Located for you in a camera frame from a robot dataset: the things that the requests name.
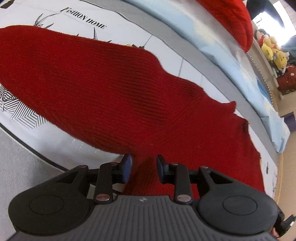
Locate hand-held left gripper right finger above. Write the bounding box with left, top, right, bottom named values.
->
left=157, top=154, right=233, bottom=205

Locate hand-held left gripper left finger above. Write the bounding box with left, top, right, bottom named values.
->
left=55, top=154, right=132, bottom=204

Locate red knitted sweater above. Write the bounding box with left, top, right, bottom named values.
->
left=0, top=25, right=265, bottom=200

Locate grey textured bed cover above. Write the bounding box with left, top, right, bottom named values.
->
left=0, top=126, right=122, bottom=241

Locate light blue blanket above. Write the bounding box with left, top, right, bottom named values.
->
left=125, top=0, right=291, bottom=154

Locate red patterned cloth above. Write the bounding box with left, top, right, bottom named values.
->
left=277, top=66, right=296, bottom=94

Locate white printed bedsheet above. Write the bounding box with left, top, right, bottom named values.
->
left=0, top=0, right=278, bottom=200

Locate yellow plush toy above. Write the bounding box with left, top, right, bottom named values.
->
left=261, top=36, right=279, bottom=55
left=273, top=50, right=288, bottom=70

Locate folded red knit garment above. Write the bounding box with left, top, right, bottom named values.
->
left=196, top=0, right=254, bottom=53

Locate red and black plush toy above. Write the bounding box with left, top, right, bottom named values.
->
left=256, top=29, right=270, bottom=40

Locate teal cloth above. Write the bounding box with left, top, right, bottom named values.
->
left=280, top=40, right=296, bottom=55

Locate dark cloth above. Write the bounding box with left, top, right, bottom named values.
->
left=245, top=0, right=282, bottom=22

